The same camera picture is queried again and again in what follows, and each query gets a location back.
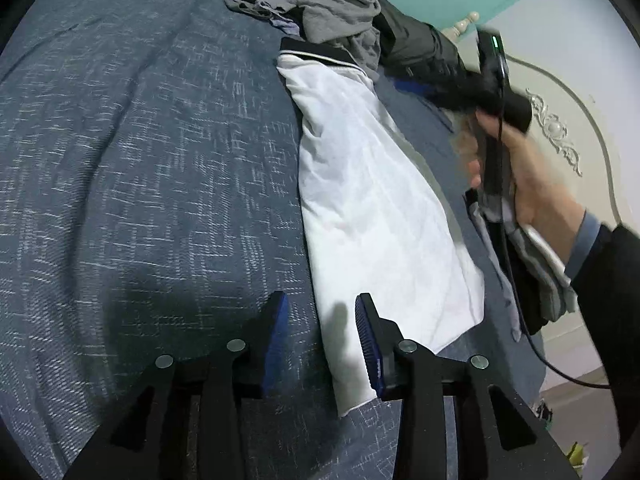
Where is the person's right hand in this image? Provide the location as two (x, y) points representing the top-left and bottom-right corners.
(467, 112), (586, 248)

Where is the black cable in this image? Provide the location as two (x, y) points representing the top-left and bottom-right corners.
(492, 55), (613, 388)

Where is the white polo shirt black trim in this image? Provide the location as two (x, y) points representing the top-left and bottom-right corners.
(276, 36), (486, 418)

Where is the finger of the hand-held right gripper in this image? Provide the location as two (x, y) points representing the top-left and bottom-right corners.
(395, 77), (443, 107)

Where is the black folded garment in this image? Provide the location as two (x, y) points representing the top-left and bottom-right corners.
(465, 187), (551, 336)

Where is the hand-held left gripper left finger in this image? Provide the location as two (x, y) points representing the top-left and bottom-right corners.
(62, 290), (291, 480)

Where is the beige ornate headboard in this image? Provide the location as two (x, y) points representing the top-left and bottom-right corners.
(442, 0), (640, 391)

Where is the light grey folded garment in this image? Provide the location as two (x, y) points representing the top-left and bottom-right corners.
(465, 195), (521, 341)

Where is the blue woven bedspread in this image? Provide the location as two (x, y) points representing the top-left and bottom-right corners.
(0, 0), (548, 480)

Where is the small blue-grey crumpled garment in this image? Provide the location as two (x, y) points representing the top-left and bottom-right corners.
(222, 0), (301, 28)

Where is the white folded garment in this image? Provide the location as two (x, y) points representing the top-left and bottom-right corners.
(520, 225), (573, 286)

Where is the person's right forearm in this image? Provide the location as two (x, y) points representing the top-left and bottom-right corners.
(564, 210), (640, 466)

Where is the dark grey duvet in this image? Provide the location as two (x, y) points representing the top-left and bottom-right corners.
(205, 0), (466, 81)

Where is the grey crumpled garment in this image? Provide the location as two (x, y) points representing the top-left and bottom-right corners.
(300, 0), (383, 73)

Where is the small dark green object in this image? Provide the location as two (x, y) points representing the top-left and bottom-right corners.
(535, 395), (553, 431)

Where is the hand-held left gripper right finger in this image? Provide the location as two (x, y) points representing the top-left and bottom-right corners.
(354, 292), (581, 480)

